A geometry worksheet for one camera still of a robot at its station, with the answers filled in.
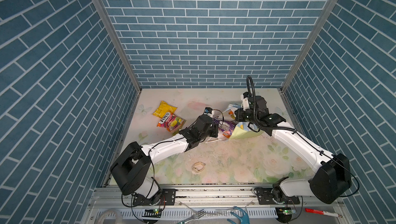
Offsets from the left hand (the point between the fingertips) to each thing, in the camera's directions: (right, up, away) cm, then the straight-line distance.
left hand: (219, 125), depth 83 cm
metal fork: (-10, -38, -14) cm, 42 cm away
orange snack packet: (+4, -4, -1) cm, 6 cm away
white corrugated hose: (-48, -37, -15) cm, 62 cm away
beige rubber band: (-12, -21, +1) cm, 24 cm away
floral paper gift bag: (+11, -1, -4) cm, 12 cm away
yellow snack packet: (-37, +9, +21) cm, 43 cm away
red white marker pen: (+46, -38, -14) cm, 61 cm away
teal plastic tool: (+10, -39, -16) cm, 43 cm away
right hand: (+8, +9, -1) cm, 12 cm away
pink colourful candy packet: (-29, 0, +13) cm, 32 cm away
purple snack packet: (+3, 0, -1) cm, 3 cm away
